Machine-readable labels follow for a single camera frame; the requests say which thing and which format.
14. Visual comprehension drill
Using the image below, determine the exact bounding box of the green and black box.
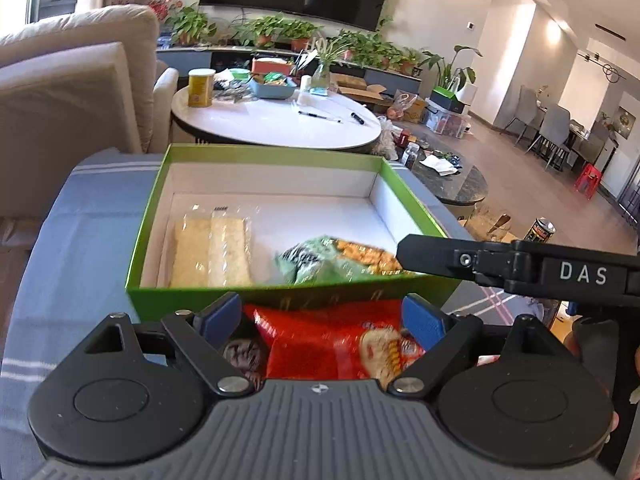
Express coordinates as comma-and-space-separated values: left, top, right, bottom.
429, 86, 472, 114

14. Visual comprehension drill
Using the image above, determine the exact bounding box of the row of potted green plants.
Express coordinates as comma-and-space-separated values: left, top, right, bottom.
165, 5, 423, 77

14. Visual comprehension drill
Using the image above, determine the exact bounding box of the blue striped tablecloth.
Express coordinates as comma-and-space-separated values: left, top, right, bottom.
0, 152, 566, 480

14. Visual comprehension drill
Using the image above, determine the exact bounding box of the beige sofa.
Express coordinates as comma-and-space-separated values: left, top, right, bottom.
0, 4, 180, 221

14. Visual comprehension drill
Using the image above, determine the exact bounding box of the yellow canister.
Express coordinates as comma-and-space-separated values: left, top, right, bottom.
188, 68, 217, 108

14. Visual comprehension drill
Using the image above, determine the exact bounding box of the glass vase with plant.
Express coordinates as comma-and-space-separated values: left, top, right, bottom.
305, 35, 351, 97

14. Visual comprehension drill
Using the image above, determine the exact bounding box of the open cardboard box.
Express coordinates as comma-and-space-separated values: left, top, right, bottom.
331, 73, 389, 107

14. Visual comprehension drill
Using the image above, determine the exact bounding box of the tv console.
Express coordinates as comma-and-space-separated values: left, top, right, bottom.
156, 46, 426, 92

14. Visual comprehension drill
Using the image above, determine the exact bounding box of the dark marble coffee table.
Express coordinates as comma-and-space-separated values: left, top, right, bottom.
400, 144, 489, 207

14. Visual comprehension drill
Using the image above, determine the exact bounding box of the blue plastic basin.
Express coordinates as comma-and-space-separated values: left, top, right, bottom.
249, 74, 298, 101

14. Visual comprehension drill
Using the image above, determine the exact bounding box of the red cracker snack bag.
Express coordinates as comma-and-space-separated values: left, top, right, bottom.
242, 300, 431, 386

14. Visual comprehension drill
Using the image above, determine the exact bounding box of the grey dining chair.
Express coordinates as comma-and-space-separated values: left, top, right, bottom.
526, 104, 572, 171
504, 85, 540, 147

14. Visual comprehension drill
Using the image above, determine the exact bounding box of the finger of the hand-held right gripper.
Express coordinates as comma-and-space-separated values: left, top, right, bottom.
397, 234, 543, 288

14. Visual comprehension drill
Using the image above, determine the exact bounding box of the black and yellow can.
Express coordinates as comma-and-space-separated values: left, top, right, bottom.
523, 217, 557, 244

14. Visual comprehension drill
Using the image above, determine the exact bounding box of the large leaf floor plant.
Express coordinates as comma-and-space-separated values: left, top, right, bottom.
419, 45, 484, 92

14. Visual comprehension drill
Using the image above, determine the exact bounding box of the framed wall picture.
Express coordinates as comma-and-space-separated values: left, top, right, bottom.
616, 106, 637, 137

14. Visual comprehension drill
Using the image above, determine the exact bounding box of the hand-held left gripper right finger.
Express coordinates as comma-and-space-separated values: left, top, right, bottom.
387, 294, 557, 398

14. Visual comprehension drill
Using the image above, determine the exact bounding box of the round brown pastry packet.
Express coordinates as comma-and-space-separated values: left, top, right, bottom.
222, 337, 264, 377

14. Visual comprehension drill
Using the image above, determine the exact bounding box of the yellow carton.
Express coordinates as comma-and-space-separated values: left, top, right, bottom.
400, 94, 429, 124

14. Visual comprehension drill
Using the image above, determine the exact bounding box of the white round table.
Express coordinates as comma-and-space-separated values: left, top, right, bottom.
171, 84, 383, 152

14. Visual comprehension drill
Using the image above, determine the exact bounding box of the pile of dark wrappers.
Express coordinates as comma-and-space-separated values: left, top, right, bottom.
212, 81, 252, 104

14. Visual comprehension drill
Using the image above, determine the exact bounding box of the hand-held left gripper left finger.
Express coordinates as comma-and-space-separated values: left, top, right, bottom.
84, 292, 253, 397

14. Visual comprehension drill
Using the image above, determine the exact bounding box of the clear storage box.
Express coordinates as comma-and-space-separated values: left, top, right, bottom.
425, 109, 473, 137

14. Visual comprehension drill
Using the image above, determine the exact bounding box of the orange box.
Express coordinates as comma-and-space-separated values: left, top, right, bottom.
251, 57, 297, 77

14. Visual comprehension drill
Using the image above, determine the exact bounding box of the person's right hand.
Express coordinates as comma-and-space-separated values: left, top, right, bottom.
565, 317, 618, 366

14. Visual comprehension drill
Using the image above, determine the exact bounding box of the red plastic stool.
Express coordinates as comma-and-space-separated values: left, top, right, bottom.
574, 163, 604, 199

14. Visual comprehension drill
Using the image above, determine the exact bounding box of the green snack bag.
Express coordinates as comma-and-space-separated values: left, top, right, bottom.
274, 235, 407, 286

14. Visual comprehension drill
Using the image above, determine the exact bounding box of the clear rice cracker packet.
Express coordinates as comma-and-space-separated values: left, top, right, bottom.
171, 205, 254, 288

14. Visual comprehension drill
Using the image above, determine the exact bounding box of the white pen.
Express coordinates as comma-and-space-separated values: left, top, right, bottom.
297, 110, 345, 124

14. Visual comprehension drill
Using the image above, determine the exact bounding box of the white cloth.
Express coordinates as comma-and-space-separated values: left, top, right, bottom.
419, 155, 458, 176

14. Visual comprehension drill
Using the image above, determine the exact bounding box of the green cardboard box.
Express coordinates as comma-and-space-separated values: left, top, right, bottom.
125, 143, 463, 326

